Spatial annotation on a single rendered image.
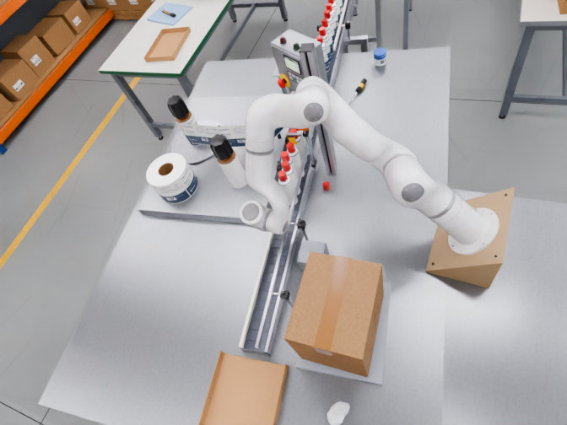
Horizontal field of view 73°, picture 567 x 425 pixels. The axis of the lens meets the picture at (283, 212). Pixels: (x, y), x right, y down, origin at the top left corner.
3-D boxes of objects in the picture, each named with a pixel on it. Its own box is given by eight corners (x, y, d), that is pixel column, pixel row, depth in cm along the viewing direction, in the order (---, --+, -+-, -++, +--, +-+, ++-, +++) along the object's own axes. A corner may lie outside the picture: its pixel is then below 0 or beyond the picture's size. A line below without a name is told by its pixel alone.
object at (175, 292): (207, 64, 258) (206, 61, 257) (450, 50, 211) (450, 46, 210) (41, 405, 156) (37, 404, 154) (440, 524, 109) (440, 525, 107)
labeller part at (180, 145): (184, 121, 221) (183, 119, 220) (233, 121, 211) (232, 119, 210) (164, 164, 206) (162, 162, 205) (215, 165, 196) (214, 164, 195)
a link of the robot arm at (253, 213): (279, 212, 140) (257, 205, 144) (267, 204, 128) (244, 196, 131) (272, 234, 140) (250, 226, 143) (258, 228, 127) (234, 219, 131)
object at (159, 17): (166, 3, 322) (165, 2, 321) (192, 8, 307) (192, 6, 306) (147, 20, 314) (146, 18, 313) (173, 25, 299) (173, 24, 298)
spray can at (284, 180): (288, 196, 175) (277, 168, 158) (299, 197, 173) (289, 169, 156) (285, 206, 172) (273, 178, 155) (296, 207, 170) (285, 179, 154)
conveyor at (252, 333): (322, 63, 226) (321, 57, 222) (336, 63, 223) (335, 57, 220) (245, 351, 145) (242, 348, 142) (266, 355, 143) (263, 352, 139)
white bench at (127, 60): (232, 18, 440) (204, -60, 375) (293, 16, 412) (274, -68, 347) (152, 142, 355) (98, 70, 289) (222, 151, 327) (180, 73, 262)
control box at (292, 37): (299, 71, 156) (288, 28, 141) (329, 86, 147) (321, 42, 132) (281, 85, 154) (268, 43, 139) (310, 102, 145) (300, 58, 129)
